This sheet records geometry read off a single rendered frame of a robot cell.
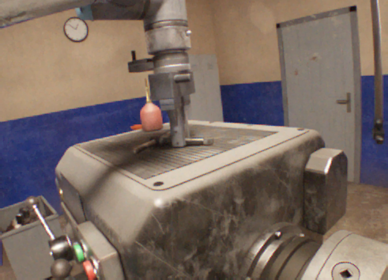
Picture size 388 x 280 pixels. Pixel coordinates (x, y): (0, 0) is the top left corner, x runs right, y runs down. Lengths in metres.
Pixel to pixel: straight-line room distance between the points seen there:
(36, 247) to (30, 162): 1.43
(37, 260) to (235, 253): 2.19
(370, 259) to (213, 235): 0.22
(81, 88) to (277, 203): 3.36
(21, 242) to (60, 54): 2.27
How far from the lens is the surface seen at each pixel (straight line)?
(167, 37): 0.52
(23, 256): 2.49
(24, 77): 3.59
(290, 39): 3.90
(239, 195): 0.43
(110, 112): 3.79
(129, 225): 0.36
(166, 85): 0.49
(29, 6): 0.32
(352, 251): 0.44
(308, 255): 0.48
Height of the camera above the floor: 1.47
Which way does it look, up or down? 11 degrees down
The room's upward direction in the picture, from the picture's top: 7 degrees counter-clockwise
